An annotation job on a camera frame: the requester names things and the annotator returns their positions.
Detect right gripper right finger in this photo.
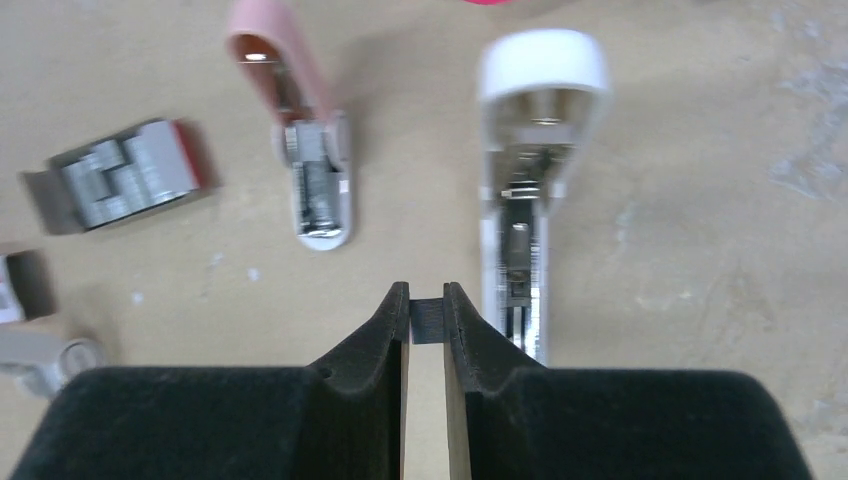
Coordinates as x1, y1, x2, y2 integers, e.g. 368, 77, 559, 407
443, 283, 812, 479

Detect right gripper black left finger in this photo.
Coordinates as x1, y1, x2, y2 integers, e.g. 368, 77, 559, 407
12, 282, 410, 479

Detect staple strip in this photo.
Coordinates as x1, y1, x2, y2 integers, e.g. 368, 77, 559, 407
409, 297, 445, 345

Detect red staple box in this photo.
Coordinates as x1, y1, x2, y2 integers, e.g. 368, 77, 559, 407
1, 250, 58, 324

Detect pink and white stapler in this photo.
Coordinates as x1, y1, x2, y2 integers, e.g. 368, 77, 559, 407
226, 0, 354, 251

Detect silver staple strips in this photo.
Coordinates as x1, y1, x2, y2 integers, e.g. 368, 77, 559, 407
60, 121, 197, 230

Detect red-framed whiteboard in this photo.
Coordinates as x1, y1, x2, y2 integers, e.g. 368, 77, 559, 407
465, 0, 511, 6

